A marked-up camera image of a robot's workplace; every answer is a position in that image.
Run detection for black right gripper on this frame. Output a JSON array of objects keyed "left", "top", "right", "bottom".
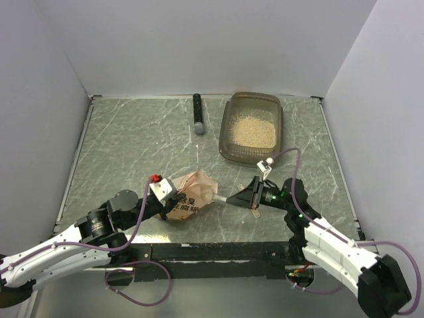
[{"left": 227, "top": 176, "right": 292, "bottom": 211}]

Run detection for orange cat litter bag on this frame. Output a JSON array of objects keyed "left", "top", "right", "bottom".
[{"left": 167, "top": 170, "right": 218, "bottom": 221}]

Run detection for clear plastic litter scoop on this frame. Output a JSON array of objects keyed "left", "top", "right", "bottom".
[{"left": 197, "top": 185, "right": 227, "bottom": 205}]

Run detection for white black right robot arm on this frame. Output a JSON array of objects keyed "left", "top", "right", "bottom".
[{"left": 225, "top": 177, "right": 412, "bottom": 317}]

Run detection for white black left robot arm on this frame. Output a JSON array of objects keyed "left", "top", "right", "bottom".
[{"left": 1, "top": 189, "right": 185, "bottom": 308}]

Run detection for beige clean litter pile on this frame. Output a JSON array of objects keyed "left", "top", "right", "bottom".
[{"left": 229, "top": 115, "right": 276, "bottom": 148}]

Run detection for brown plastic litter box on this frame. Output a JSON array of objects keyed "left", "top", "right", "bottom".
[{"left": 219, "top": 92, "right": 284, "bottom": 167}]

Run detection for black microphone with grey head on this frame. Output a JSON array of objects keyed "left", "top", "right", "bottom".
[{"left": 193, "top": 93, "right": 205, "bottom": 136}]

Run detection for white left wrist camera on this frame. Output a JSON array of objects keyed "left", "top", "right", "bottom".
[{"left": 149, "top": 174, "right": 177, "bottom": 201}]

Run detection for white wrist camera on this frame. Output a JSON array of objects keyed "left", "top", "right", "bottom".
[
  {"left": 256, "top": 158, "right": 274, "bottom": 182},
  {"left": 149, "top": 174, "right": 177, "bottom": 201}
]

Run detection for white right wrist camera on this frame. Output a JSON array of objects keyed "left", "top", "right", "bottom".
[{"left": 256, "top": 158, "right": 274, "bottom": 182}]

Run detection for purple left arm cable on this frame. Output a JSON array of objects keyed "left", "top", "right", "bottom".
[{"left": 0, "top": 177, "right": 173, "bottom": 305}]

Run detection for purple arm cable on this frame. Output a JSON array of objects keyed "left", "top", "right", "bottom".
[
  {"left": 270, "top": 147, "right": 420, "bottom": 315},
  {"left": 0, "top": 177, "right": 173, "bottom": 305}
]

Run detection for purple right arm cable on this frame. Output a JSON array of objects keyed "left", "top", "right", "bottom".
[{"left": 270, "top": 147, "right": 420, "bottom": 315}]

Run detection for aluminium frame rail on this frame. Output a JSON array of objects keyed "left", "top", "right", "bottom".
[{"left": 54, "top": 95, "right": 102, "bottom": 226}]

